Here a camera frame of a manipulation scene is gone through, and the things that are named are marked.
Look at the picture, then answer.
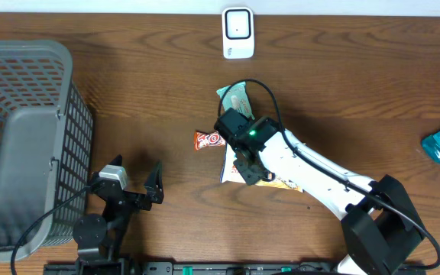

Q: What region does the yellow snack chip bag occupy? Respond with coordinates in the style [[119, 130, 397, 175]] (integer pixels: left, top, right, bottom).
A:
[[221, 145, 304, 193]]

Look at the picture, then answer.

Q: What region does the red chocolate bar wrapper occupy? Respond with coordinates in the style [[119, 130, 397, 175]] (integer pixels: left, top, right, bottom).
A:
[[193, 131, 226, 150]]

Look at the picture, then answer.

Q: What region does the mint green wipes packet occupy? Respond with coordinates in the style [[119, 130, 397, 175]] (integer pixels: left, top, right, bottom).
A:
[[216, 82, 254, 119]]

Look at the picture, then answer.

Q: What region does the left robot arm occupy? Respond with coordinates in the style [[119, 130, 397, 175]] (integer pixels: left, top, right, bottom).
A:
[[73, 155, 164, 274]]

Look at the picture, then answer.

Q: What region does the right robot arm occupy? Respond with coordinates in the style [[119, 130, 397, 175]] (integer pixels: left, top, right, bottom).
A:
[[214, 110, 428, 274]]

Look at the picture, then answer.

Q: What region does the white barcode scanner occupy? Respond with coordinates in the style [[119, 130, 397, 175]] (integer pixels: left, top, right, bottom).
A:
[[222, 7, 255, 60]]

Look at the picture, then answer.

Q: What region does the grey plastic mesh basket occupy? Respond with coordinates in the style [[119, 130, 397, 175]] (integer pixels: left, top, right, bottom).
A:
[[0, 40, 93, 262]]

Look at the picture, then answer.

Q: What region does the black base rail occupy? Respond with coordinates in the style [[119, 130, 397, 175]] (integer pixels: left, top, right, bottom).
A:
[[44, 260, 428, 275]]

